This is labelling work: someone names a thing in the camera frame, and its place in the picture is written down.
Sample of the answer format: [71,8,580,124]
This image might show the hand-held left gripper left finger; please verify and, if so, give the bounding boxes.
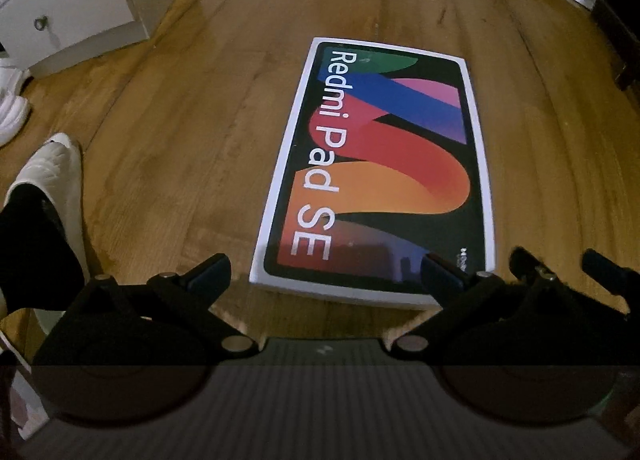
[45,254,258,357]

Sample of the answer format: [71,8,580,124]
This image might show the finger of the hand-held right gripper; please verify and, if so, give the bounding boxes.
[509,246,547,285]
[582,249,640,291]

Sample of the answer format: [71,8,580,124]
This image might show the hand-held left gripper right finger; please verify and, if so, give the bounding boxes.
[385,254,596,357]

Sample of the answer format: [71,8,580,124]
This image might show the Redmi Pad SE box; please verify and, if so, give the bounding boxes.
[248,37,496,311]

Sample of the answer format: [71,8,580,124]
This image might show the person's leg in black sock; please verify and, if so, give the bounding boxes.
[0,185,86,313]

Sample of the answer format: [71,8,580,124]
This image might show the white slipper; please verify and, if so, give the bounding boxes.
[2,133,92,281]

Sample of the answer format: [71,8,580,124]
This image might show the white shoe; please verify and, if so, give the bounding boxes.
[0,94,32,147]
[0,57,23,96]

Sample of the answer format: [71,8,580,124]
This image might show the dark wooden table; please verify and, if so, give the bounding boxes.
[592,0,640,90]

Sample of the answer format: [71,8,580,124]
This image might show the white drawer cabinet ring handles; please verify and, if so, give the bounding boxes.
[0,0,196,78]

